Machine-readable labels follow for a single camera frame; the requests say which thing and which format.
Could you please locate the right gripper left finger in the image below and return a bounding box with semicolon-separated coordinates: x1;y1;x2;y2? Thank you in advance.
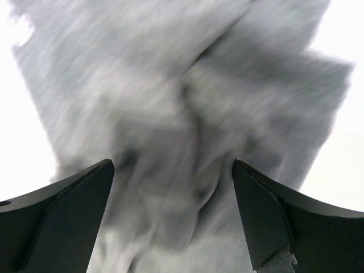
1;159;114;273

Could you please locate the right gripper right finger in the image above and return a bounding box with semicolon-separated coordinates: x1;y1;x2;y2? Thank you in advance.
232;160;363;272

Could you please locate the grey t shirt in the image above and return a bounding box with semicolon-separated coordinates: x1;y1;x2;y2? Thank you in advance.
10;1;353;272

